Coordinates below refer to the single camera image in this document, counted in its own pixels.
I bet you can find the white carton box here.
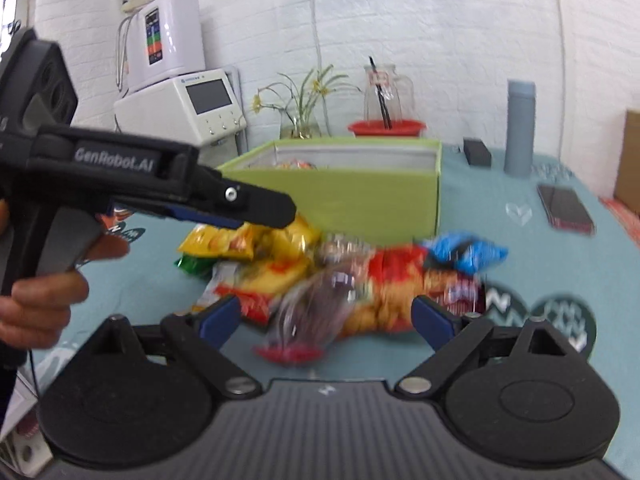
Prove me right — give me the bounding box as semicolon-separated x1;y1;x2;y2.
0;375;51;480

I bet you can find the green storage box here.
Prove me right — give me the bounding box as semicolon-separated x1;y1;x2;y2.
216;136;443;241

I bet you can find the window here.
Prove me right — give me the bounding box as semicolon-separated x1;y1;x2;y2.
0;0;22;36

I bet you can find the grey thermos bottle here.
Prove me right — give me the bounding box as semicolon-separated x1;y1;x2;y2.
503;79;537;178

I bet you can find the black straw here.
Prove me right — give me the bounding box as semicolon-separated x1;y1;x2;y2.
368;56;393;128

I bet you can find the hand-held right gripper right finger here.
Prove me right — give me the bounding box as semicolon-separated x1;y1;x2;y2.
394;295;581;402

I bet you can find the teal printed tablecloth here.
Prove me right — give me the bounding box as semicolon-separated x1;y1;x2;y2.
10;137;640;461

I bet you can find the smartphone with red case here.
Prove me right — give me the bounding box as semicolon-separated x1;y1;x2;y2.
537;183;597;235

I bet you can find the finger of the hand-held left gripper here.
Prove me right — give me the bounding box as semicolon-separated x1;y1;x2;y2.
164;167;297;229

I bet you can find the white wall cable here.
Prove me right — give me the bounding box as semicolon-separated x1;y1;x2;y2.
307;0;327;128

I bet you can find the red plastic basket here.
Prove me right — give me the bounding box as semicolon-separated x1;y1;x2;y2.
347;119;427;139

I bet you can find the pile of mixed snack bags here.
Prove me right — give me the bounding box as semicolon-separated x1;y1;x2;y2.
175;212;488;366

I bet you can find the glass vase with yellow flowers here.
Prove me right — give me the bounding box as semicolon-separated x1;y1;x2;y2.
250;65;362;140

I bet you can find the white machine with screen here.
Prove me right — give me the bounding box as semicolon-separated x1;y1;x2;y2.
114;67;248;161

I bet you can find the clear glass pitcher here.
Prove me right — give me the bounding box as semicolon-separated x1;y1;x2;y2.
362;62;416;123

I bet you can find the blue snack packet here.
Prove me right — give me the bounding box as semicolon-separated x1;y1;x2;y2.
422;232;508;273

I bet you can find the small black box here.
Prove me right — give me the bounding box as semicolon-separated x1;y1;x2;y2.
462;137;493;167

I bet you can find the person's left hand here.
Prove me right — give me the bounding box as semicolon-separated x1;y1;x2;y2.
0;232;131;351

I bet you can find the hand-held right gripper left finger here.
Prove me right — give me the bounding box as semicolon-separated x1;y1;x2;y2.
97;294;264;402

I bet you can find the cardboard box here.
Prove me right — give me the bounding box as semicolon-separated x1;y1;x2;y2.
614;110;640;206

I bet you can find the tall white water purifier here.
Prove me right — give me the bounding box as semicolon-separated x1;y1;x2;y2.
119;0;207;95

